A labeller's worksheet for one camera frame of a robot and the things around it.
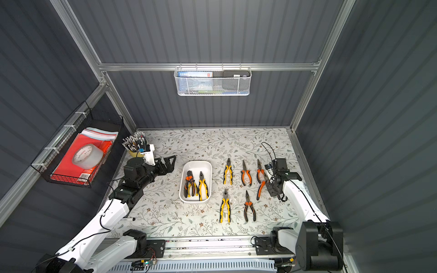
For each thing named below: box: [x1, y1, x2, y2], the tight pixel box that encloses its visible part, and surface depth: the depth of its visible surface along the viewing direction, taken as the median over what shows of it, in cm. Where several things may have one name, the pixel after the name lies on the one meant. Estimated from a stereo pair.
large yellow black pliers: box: [219, 188, 232, 223], surface depth 86 cm
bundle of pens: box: [121, 131, 151, 153], surface depth 92 cm
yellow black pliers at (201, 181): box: [198, 171, 210, 202], surface depth 93 cm
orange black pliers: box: [183, 170, 196, 198], surface depth 95 cm
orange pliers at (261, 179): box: [256, 158, 267, 201], surface depth 98 cm
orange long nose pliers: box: [243, 189, 257, 222], surface depth 86 cm
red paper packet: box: [50, 127, 91, 185], surface depth 68 cm
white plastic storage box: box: [179, 160, 213, 204], surface depth 94 cm
